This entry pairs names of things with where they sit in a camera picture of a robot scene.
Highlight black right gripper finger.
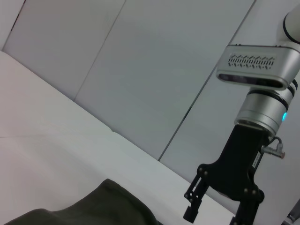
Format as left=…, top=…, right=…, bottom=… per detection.
left=183, top=173, right=211, bottom=223
left=230, top=199, right=261, bottom=225

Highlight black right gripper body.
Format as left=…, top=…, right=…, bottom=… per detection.
left=196, top=124, right=270, bottom=204

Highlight dark green shirt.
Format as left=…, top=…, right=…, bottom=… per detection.
left=0, top=178, right=163, bottom=225

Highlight black cable with metal plug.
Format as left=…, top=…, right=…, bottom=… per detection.
left=261, top=136, right=286, bottom=158

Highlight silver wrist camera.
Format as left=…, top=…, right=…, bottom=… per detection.
left=215, top=43, right=300, bottom=91

